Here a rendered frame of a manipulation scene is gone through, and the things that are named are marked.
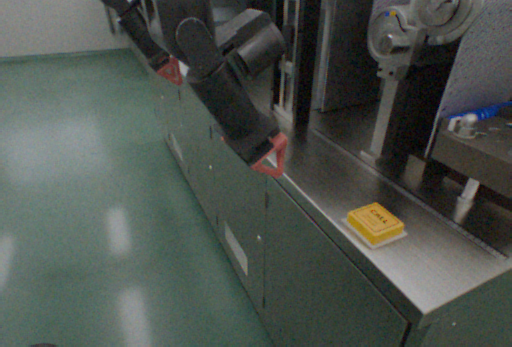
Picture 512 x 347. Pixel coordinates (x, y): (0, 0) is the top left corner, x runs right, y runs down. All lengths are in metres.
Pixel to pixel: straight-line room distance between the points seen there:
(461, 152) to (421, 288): 0.28
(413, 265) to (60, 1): 5.78
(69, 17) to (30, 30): 0.55
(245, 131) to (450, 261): 0.41
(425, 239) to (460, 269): 0.07
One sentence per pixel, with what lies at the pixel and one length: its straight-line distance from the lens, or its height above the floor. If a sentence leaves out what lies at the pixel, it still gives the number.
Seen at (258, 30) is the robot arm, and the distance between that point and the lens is 0.42.
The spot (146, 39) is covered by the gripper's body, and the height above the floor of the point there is 1.16.
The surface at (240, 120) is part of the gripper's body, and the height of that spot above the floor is 1.15.
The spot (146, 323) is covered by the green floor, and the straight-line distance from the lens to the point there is 1.63.
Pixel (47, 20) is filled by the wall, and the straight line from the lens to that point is 6.04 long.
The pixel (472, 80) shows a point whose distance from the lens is 0.85.
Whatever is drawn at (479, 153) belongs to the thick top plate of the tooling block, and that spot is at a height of 1.02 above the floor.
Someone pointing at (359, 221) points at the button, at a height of 0.92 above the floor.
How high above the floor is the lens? 1.33
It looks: 31 degrees down
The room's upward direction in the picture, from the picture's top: straight up
